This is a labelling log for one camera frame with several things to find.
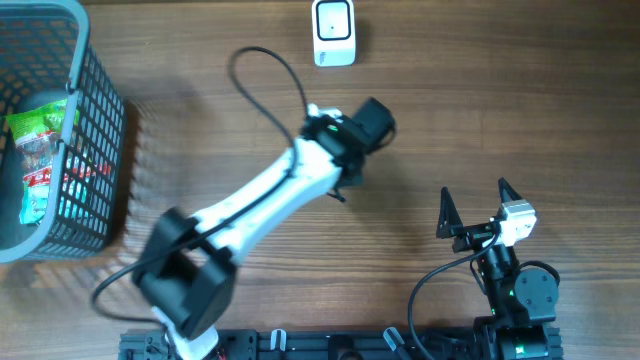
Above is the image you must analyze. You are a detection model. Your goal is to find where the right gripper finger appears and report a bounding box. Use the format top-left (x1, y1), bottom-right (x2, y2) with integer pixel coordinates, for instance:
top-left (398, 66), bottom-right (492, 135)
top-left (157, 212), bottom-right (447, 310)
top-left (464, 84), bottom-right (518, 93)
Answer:
top-left (498, 177), bottom-right (521, 203)
top-left (436, 187), bottom-right (463, 238)

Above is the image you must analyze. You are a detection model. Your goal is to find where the red Nescafe stick sachet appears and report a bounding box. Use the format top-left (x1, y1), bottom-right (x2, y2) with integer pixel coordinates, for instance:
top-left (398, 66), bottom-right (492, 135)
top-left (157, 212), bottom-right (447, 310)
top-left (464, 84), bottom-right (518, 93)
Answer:
top-left (27, 162), bottom-right (114, 189)

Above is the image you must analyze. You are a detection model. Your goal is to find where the green snack bag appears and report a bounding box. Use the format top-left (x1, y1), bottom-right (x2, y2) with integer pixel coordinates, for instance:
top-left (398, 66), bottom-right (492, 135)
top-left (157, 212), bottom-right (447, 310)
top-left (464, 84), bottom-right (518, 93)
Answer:
top-left (6, 99), bottom-right (67, 174)

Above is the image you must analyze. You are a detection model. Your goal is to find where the mint green pack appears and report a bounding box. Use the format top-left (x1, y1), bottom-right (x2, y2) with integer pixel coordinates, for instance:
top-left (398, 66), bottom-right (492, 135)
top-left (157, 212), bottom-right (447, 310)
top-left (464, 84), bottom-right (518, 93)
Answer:
top-left (18, 179), bottom-right (89, 226)

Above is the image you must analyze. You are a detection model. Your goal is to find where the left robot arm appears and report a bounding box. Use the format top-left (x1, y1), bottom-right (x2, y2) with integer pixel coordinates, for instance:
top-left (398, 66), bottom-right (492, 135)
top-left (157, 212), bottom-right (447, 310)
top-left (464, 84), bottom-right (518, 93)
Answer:
top-left (132, 98), bottom-right (396, 359)

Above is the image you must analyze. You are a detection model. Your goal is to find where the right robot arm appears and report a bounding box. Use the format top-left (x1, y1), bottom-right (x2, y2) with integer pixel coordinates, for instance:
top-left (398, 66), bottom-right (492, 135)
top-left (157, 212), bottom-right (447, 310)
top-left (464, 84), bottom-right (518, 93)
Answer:
top-left (436, 178), bottom-right (562, 359)

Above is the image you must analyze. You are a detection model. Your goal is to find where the white barcode scanner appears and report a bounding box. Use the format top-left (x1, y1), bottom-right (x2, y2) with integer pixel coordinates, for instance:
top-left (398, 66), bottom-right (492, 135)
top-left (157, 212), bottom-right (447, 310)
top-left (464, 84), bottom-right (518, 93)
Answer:
top-left (311, 0), bottom-right (356, 67)

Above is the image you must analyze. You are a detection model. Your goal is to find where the dark grey plastic basket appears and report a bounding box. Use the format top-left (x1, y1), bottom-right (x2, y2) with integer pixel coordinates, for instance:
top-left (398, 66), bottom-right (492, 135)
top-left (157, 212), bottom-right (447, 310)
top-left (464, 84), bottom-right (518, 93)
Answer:
top-left (1, 0), bottom-right (127, 263)

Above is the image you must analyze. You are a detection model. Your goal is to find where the right black cable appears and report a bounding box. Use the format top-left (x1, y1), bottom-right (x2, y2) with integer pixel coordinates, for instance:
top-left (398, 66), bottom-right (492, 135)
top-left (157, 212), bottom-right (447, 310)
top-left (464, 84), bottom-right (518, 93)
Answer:
top-left (407, 232), bottom-right (501, 360)

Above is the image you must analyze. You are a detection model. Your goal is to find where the black cable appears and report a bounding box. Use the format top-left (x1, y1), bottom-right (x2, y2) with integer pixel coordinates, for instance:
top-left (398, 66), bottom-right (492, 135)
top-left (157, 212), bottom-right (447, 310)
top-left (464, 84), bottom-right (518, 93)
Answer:
top-left (407, 232), bottom-right (501, 360)
top-left (90, 46), bottom-right (310, 326)

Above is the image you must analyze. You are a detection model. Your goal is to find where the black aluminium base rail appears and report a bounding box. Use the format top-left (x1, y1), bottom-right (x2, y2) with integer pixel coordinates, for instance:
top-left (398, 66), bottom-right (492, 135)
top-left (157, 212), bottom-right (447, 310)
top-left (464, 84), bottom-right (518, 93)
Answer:
top-left (118, 326), bottom-right (564, 360)

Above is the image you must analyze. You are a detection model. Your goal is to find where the left black cable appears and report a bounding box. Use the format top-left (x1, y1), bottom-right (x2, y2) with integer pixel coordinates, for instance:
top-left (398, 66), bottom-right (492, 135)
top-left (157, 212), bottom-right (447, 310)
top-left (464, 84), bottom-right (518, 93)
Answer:
top-left (90, 46), bottom-right (310, 326)

